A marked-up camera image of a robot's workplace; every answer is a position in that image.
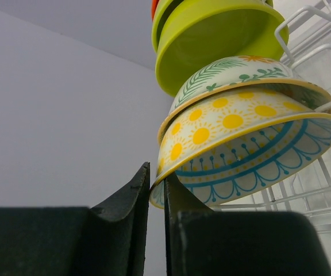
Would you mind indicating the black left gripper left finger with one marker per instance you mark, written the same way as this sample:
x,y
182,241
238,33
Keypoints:
x,y
107,239

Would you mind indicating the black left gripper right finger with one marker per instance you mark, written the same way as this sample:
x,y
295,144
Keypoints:
x,y
201,241

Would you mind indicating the yellow sun blue pattern bowl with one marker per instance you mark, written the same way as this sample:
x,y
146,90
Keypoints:
x,y
239,142

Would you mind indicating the floral leaf pattern bowl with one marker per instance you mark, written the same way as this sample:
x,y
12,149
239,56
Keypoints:
x,y
239,71

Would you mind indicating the front lime green bowl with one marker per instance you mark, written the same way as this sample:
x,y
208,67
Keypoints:
x,y
211,43

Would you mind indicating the orange bowl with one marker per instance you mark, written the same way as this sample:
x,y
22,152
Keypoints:
x,y
153,8

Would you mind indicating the white wire dish rack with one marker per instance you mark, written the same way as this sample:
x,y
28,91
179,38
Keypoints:
x,y
302,36

